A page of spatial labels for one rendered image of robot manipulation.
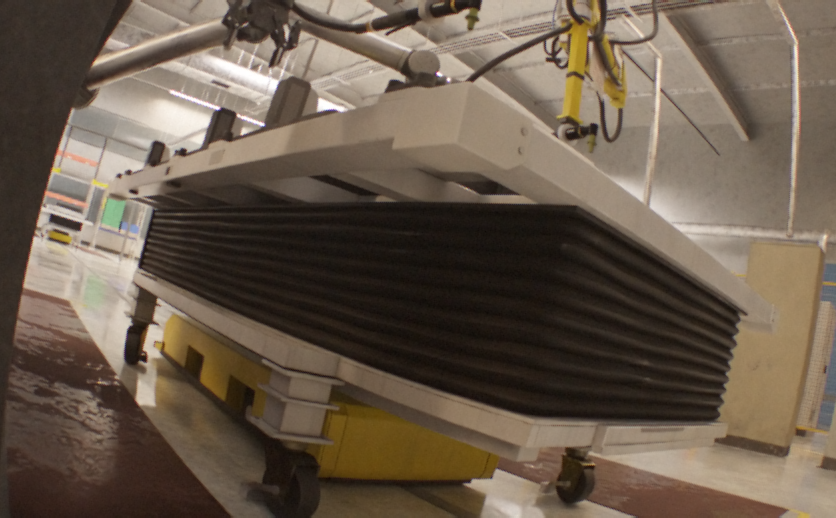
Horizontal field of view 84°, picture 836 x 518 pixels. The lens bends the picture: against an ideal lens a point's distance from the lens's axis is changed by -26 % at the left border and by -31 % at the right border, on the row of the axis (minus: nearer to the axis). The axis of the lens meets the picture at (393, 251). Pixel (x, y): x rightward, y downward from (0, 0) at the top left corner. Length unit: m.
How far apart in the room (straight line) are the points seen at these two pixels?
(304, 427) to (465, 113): 0.83
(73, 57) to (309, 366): 0.85
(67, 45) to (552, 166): 0.72
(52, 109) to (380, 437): 1.36
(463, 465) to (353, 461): 0.45
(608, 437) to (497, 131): 0.60
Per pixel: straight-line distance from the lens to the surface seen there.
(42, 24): 0.85
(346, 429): 1.73
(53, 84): 0.83
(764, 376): 5.67
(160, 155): 2.74
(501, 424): 1.01
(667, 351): 1.38
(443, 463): 2.02
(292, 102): 1.44
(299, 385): 1.34
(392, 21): 1.81
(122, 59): 2.55
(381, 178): 1.22
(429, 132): 0.81
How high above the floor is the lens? 0.53
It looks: 6 degrees up
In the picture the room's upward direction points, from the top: 14 degrees clockwise
